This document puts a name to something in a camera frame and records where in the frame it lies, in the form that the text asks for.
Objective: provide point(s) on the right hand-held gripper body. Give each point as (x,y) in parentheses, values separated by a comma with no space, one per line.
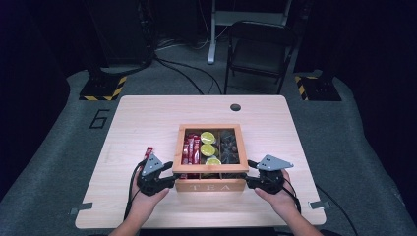
(270,180)

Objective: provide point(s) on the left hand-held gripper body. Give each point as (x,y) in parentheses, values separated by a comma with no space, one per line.
(150,183)

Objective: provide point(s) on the red sachet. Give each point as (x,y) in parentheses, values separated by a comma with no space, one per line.
(149,152)
(185,150)
(191,149)
(196,150)

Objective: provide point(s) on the wooden box with glass lid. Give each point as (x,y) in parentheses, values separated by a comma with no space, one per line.
(210,168)

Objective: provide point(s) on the person's left hand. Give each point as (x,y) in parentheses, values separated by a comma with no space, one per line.
(146,203)

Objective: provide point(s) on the person's right hand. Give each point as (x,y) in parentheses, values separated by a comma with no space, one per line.
(280,201)

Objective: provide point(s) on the pile of dark packets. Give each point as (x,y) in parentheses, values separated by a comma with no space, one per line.
(228,147)

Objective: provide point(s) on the lime green round capsule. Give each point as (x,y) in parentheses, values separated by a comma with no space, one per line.
(208,150)
(207,137)
(213,161)

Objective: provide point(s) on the grey tape piece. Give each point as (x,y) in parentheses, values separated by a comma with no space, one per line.
(319,205)
(82,207)

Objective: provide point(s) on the dark round table grommet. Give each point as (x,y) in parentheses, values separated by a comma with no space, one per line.
(235,107)

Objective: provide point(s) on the black stand with striped base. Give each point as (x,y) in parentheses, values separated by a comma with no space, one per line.
(318,88)
(101,87)

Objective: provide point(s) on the black folding chair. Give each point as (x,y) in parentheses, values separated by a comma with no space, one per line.
(262,49)

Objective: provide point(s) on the white metal stand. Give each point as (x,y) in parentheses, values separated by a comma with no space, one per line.
(212,39)

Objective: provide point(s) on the black cabinet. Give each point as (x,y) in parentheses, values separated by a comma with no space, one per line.
(121,29)

